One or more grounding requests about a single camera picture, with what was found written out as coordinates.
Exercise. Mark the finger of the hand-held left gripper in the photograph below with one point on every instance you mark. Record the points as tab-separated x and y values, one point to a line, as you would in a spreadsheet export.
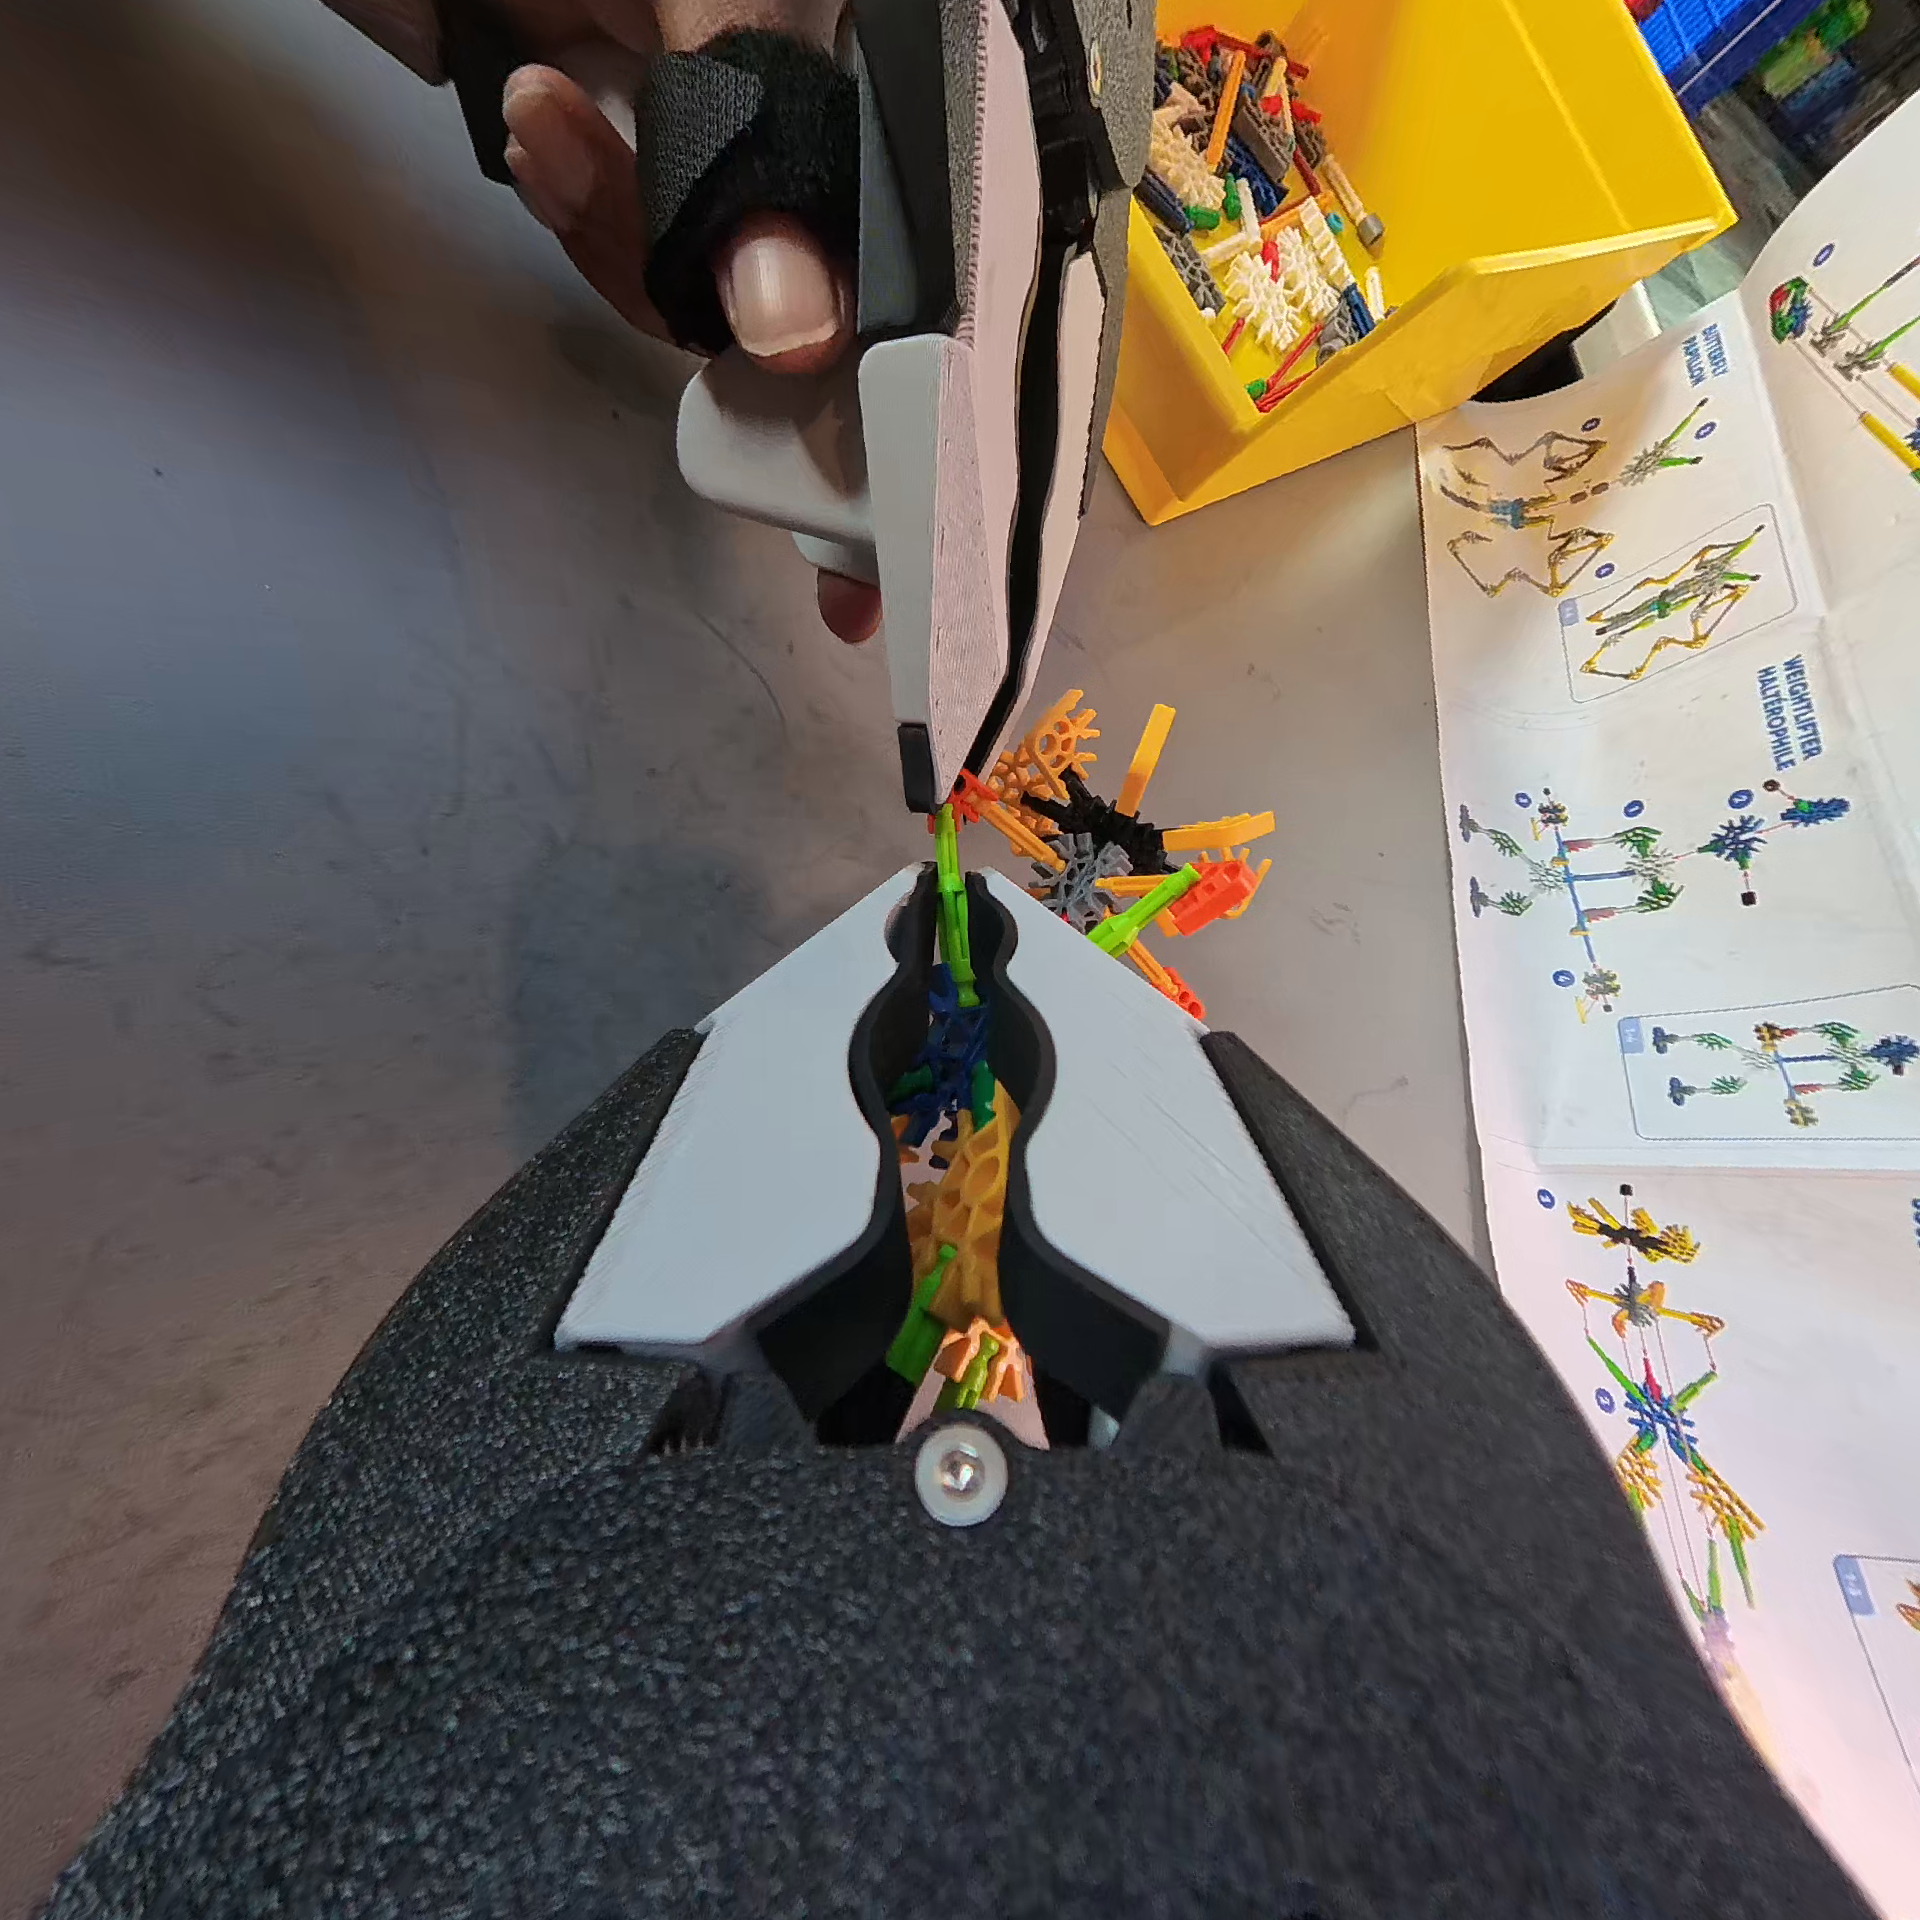
1068	422
975	452

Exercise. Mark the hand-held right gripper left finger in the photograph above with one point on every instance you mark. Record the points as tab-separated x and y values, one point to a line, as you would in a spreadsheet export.
722	1200

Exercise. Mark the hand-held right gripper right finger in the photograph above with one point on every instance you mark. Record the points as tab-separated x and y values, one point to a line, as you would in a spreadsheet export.
1172	1200

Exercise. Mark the colourful toy construction model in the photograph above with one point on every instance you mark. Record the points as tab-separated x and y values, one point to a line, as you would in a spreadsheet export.
1103	822

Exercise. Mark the grey desk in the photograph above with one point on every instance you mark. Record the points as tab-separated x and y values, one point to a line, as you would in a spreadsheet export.
301	751

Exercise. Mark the person's left hand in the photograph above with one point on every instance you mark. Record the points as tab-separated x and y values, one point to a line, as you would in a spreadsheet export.
579	182

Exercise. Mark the pile of toy building pieces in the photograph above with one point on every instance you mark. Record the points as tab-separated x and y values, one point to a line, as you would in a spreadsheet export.
1244	225

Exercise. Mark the yellow storage bin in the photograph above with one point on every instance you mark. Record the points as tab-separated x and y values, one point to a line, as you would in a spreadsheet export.
1501	150

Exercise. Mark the blue storage bin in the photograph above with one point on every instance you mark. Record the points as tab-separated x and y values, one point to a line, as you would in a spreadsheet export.
1694	38

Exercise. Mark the printed instruction sheet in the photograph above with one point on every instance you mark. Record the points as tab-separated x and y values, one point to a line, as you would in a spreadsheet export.
1652	721

